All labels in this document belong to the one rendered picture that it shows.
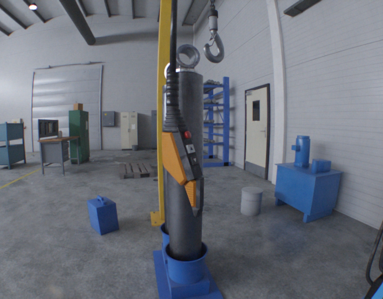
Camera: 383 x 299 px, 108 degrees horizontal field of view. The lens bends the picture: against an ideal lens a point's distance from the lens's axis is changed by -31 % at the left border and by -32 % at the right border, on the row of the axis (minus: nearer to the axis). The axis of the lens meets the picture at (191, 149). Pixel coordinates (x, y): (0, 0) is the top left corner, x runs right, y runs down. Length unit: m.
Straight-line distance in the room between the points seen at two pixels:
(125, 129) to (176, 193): 8.86
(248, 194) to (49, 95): 10.78
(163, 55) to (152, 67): 8.40
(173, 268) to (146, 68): 10.14
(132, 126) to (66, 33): 6.74
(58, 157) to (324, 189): 5.53
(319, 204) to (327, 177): 0.35
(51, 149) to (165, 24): 4.19
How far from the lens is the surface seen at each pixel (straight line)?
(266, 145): 4.53
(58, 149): 5.51
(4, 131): 7.32
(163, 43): 2.53
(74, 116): 6.91
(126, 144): 9.94
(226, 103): 5.87
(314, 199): 2.64
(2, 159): 7.48
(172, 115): 0.65
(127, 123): 9.89
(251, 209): 2.76
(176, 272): 1.41
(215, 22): 0.77
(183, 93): 1.07
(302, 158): 2.98
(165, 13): 2.73
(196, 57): 1.21
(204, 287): 1.52
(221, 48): 0.75
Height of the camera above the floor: 1.19
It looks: 7 degrees down
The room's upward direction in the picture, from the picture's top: straight up
